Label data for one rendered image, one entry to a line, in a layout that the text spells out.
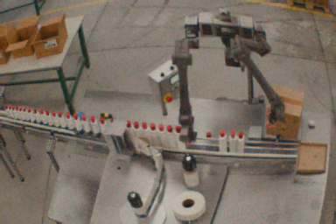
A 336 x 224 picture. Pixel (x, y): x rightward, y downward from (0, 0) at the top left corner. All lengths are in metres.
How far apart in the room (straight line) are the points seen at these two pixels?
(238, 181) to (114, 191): 0.82
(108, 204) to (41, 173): 1.60
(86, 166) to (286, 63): 2.64
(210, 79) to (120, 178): 1.97
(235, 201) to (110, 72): 2.56
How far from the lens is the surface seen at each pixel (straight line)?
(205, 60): 5.22
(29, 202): 4.59
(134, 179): 3.34
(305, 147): 3.47
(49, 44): 4.53
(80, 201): 3.38
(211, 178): 3.28
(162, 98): 3.10
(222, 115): 3.64
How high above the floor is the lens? 3.61
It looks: 49 degrees down
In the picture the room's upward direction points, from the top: 11 degrees counter-clockwise
